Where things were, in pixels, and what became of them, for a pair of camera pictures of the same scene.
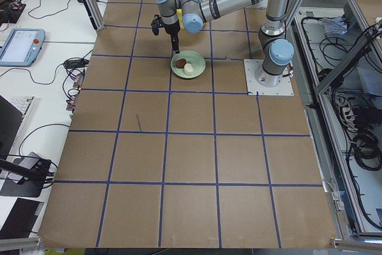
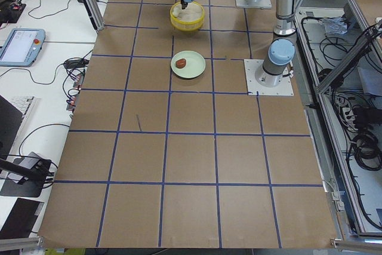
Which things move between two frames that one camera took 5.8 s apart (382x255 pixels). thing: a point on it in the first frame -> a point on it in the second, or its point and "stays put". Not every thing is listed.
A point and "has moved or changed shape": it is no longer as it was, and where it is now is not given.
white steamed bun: [188, 69] has moved or changed shape
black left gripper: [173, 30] -> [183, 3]
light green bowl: [194, 58] stays put
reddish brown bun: [180, 63] stays put
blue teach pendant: [21, 47] stays put
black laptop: [10, 119] stays put
